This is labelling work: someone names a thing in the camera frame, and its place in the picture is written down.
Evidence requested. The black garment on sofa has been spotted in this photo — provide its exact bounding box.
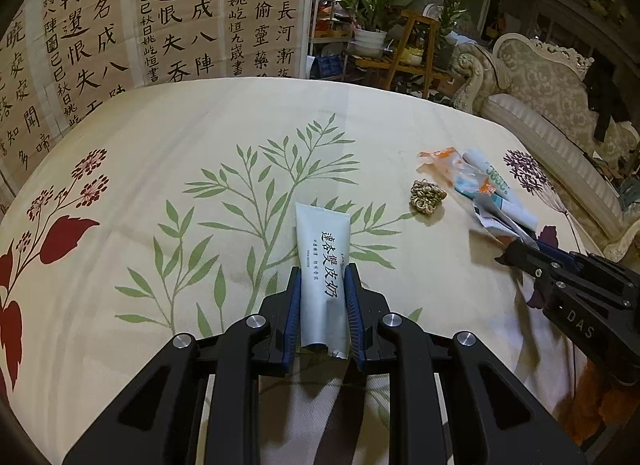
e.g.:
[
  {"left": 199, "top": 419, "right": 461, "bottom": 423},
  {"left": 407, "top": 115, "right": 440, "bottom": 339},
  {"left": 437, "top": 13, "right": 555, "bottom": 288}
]
[{"left": 584, "top": 58, "right": 630, "bottom": 142}]

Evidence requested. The ornate cream sofa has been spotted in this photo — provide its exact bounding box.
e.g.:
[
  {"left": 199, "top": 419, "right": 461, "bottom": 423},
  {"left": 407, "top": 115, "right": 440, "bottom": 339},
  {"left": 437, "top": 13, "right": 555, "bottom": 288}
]
[{"left": 450, "top": 33, "right": 639, "bottom": 261}]

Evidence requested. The calligraphy folding screen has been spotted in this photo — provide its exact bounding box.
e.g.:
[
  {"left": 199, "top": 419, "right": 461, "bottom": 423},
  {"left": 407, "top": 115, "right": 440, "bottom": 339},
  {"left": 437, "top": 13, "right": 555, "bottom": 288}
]
[{"left": 1, "top": 0, "right": 310, "bottom": 206}]

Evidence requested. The floral cream tablecloth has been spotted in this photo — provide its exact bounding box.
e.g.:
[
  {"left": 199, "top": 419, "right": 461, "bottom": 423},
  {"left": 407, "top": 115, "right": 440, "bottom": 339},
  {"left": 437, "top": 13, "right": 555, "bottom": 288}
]
[{"left": 1, "top": 78, "right": 586, "bottom": 464}]

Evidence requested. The blue white paper box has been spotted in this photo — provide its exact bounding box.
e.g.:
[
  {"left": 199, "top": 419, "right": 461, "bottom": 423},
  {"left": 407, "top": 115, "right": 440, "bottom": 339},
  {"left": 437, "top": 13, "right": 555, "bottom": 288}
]
[{"left": 473, "top": 196, "right": 527, "bottom": 245}]

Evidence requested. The white cream tube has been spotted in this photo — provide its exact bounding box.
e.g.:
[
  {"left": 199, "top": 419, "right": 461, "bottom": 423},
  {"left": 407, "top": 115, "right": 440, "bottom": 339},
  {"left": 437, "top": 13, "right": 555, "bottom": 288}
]
[{"left": 295, "top": 203, "right": 350, "bottom": 359}]

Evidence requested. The orange white snack wrapper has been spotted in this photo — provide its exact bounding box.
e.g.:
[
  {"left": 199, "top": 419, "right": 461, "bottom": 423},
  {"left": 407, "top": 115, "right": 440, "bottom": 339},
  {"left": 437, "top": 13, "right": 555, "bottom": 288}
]
[{"left": 418, "top": 148, "right": 497, "bottom": 199}]

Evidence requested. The white metal shelf rack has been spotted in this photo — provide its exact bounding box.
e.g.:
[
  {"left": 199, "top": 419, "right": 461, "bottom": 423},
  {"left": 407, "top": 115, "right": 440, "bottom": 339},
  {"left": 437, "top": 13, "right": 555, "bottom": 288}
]
[{"left": 307, "top": 0, "right": 352, "bottom": 81}]

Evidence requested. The tall potted plant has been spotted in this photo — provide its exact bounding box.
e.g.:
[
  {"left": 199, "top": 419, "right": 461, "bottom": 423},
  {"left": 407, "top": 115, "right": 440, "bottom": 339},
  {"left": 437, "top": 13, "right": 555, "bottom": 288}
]
[{"left": 434, "top": 0, "right": 465, "bottom": 71}]

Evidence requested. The white green toothpaste tube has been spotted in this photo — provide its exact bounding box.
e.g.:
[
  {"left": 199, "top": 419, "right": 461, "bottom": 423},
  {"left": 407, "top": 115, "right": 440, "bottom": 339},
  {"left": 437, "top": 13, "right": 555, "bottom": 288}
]
[{"left": 462, "top": 149, "right": 538, "bottom": 231}]

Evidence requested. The wooden plant stand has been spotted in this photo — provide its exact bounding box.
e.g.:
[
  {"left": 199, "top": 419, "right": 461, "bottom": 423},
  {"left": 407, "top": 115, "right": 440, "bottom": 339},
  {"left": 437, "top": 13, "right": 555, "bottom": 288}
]
[{"left": 355, "top": 9, "right": 450, "bottom": 99}]

